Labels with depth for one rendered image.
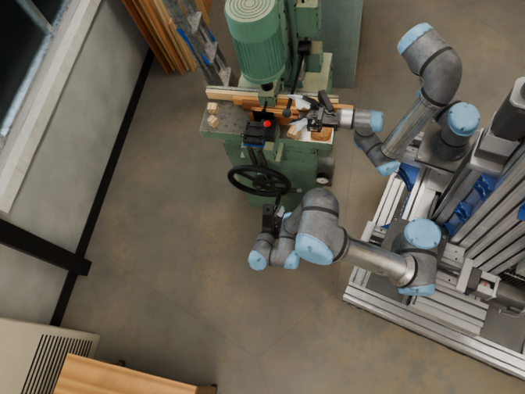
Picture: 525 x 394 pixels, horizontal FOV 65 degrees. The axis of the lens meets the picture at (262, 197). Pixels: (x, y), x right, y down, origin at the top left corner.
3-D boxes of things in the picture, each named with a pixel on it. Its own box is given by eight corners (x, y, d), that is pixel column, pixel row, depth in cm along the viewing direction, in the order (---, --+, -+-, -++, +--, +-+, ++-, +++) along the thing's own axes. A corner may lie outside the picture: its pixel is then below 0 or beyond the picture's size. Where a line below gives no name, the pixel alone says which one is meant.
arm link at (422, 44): (438, 128, 170) (419, 69, 123) (416, 102, 177) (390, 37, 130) (465, 109, 167) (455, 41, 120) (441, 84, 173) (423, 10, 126)
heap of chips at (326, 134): (309, 140, 177) (308, 135, 174) (314, 112, 182) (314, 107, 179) (330, 142, 175) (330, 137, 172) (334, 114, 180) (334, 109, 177)
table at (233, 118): (196, 155, 190) (192, 148, 184) (212, 100, 200) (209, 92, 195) (329, 170, 177) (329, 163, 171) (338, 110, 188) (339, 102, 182)
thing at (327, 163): (315, 185, 208) (315, 178, 201) (319, 163, 212) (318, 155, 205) (332, 187, 206) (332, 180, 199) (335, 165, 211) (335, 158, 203)
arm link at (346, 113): (353, 104, 151) (351, 119, 158) (341, 102, 152) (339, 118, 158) (351, 119, 147) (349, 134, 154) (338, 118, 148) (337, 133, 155)
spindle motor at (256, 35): (237, 84, 162) (217, 22, 134) (246, 48, 168) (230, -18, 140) (280, 87, 158) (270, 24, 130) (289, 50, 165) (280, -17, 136)
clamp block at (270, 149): (243, 157, 182) (239, 147, 174) (249, 131, 187) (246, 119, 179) (276, 161, 179) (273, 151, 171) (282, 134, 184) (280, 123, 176)
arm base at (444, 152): (472, 137, 176) (480, 123, 167) (462, 166, 171) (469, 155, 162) (436, 126, 180) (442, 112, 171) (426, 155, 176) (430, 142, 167)
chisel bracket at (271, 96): (259, 108, 181) (257, 96, 174) (266, 81, 186) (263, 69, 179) (276, 109, 180) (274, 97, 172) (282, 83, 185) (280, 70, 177)
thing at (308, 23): (298, 37, 168) (295, 7, 154) (301, 19, 171) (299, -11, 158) (319, 37, 166) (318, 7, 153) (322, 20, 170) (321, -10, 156)
